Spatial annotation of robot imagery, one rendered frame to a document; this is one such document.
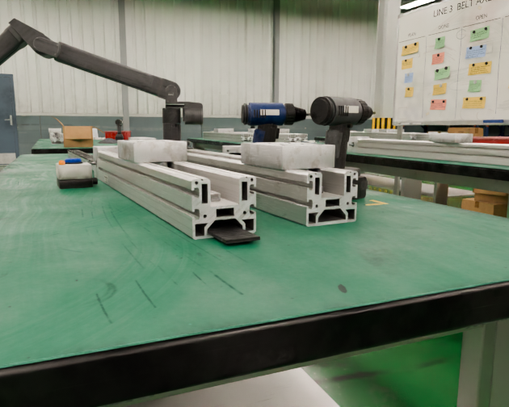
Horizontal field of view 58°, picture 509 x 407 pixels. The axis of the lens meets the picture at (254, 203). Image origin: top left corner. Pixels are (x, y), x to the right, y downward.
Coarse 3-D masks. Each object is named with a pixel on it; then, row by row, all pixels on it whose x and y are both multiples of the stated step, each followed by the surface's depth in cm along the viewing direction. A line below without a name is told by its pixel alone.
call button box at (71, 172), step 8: (56, 168) 121; (64, 168) 115; (72, 168) 116; (80, 168) 117; (88, 168) 118; (64, 176) 116; (72, 176) 117; (80, 176) 117; (88, 176) 118; (64, 184) 116; (72, 184) 117; (80, 184) 118; (88, 184) 119
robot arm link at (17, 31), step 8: (16, 24) 131; (24, 24) 131; (8, 32) 131; (16, 32) 132; (24, 32) 132; (32, 32) 132; (40, 32) 132; (0, 40) 132; (8, 40) 132; (16, 40) 132; (24, 40) 132; (32, 40) 132; (0, 48) 132; (8, 48) 133; (16, 48) 134; (32, 48) 133; (0, 56) 133; (8, 56) 134; (48, 56) 136; (0, 64) 135
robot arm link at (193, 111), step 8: (168, 88) 141; (176, 88) 142; (168, 96) 142; (176, 96) 142; (184, 104) 145; (192, 104) 146; (200, 104) 146; (192, 112) 145; (200, 112) 146; (192, 120) 146; (200, 120) 146
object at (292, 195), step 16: (192, 160) 118; (208, 160) 109; (224, 160) 101; (240, 160) 110; (256, 176) 90; (272, 176) 84; (288, 176) 77; (304, 176) 73; (320, 176) 73; (336, 176) 78; (352, 176) 76; (256, 192) 89; (272, 192) 82; (288, 192) 78; (304, 192) 73; (320, 192) 74; (336, 192) 78; (352, 192) 77; (256, 208) 89; (272, 208) 83; (288, 208) 78; (304, 208) 74; (320, 208) 74; (336, 208) 78; (352, 208) 77; (304, 224) 74; (320, 224) 75
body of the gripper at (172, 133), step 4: (164, 124) 145; (168, 124) 144; (176, 124) 145; (180, 124) 148; (164, 128) 145; (168, 128) 145; (172, 128) 145; (176, 128) 145; (180, 128) 147; (164, 132) 146; (168, 132) 145; (172, 132) 145; (176, 132) 146; (180, 132) 147; (164, 136) 146; (168, 136) 145; (172, 136) 145; (176, 136) 146; (180, 136) 147; (172, 140) 145; (176, 140) 146; (180, 140) 147; (188, 144) 148
